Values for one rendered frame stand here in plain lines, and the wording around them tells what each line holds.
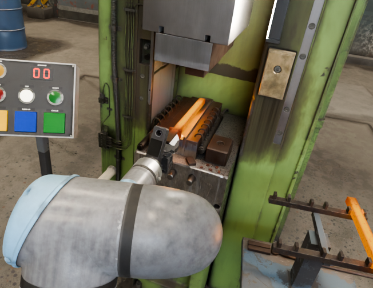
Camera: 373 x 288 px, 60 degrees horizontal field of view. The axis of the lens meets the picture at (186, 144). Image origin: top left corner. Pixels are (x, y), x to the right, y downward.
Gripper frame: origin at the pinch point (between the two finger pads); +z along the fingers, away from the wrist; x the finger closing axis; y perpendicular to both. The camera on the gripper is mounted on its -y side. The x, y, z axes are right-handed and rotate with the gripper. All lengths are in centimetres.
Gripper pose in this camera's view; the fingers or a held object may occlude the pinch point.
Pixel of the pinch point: (173, 134)
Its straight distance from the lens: 114.8
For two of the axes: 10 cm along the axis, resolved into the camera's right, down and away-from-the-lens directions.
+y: -1.0, 8.4, 5.3
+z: 3.2, -4.7, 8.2
